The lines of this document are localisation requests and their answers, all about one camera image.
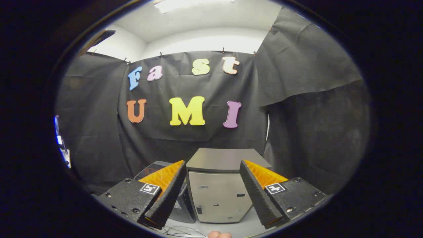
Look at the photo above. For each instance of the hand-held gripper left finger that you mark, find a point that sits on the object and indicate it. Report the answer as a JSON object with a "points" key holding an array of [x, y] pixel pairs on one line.
{"points": [[168, 195]]}

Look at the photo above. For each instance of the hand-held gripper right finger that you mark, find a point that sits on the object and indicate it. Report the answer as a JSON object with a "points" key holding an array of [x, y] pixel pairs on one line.
{"points": [[256, 195]]}

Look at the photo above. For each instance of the dark grey washing machine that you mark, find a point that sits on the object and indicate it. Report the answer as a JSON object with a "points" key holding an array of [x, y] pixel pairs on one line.
{"points": [[185, 211]]}

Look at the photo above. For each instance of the grey metal cabinet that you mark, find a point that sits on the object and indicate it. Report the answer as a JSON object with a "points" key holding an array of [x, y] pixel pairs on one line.
{"points": [[218, 198]]}

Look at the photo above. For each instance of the blue and white clutter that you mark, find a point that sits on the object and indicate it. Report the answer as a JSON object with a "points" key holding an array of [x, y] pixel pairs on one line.
{"points": [[66, 158]]}

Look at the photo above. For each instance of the black backdrop cloth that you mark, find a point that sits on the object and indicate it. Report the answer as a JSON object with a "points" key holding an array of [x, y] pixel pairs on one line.
{"points": [[211, 86]]}

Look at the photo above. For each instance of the brown wooden board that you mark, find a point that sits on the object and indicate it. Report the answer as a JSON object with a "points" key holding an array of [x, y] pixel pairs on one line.
{"points": [[100, 36]]}

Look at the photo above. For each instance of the ceiling light panel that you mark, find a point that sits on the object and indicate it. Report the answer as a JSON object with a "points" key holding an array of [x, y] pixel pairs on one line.
{"points": [[195, 5]]}

